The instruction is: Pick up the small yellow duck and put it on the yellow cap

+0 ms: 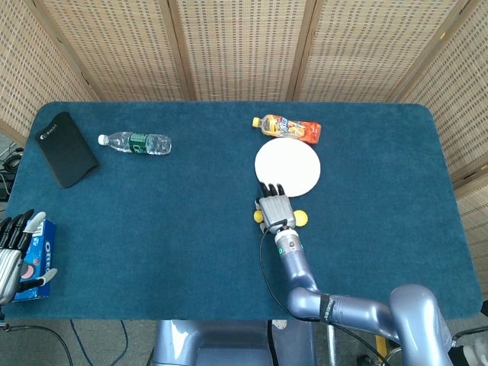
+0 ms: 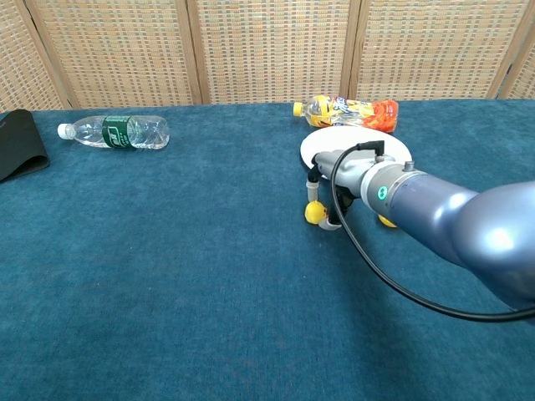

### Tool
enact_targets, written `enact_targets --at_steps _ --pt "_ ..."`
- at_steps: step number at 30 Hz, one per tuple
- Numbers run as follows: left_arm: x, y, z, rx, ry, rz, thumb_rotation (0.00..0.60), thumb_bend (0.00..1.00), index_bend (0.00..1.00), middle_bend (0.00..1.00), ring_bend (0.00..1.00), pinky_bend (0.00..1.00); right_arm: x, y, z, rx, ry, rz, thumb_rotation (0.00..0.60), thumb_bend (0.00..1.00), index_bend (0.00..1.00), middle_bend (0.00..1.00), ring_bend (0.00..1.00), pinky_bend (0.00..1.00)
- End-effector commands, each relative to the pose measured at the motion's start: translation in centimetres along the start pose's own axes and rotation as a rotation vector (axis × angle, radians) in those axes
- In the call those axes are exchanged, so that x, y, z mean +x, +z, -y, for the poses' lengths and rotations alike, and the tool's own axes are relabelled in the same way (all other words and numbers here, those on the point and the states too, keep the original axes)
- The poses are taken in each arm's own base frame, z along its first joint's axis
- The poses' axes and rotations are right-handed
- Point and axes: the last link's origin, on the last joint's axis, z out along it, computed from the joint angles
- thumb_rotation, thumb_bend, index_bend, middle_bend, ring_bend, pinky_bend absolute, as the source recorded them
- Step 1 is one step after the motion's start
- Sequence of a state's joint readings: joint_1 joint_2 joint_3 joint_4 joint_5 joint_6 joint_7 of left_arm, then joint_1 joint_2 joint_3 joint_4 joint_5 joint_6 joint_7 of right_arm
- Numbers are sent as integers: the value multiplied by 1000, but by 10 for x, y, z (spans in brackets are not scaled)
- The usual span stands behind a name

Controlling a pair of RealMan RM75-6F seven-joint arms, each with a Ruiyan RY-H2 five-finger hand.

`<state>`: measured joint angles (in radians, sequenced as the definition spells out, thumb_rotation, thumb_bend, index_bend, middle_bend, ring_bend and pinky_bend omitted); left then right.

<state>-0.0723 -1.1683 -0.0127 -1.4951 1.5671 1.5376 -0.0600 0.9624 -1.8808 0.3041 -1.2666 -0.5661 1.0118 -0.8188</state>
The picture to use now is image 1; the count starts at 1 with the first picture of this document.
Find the blue-grey robot torso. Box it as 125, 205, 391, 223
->
150, 319, 317, 366

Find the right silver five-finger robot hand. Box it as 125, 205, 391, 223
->
254, 182, 297, 234

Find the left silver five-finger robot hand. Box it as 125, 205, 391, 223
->
0, 208, 59, 306

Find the black soft pouch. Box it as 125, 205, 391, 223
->
35, 111, 101, 189

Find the clear green-label water bottle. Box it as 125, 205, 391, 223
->
98, 131, 172, 156

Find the blue floor cable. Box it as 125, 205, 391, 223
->
69, 319, 130, 366

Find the white round plate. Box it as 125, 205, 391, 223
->
254, 137, 322, 198

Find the blue plush tablecloth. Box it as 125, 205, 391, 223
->
2, 101, 482, 321

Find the blue Oreo cookie box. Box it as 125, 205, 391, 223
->
12, 218, 57, 303

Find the orange drink bottle yellow cap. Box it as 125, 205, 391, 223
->
252, 113, 323, 146

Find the black floor cable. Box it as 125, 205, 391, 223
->
0, 323, 74, 366

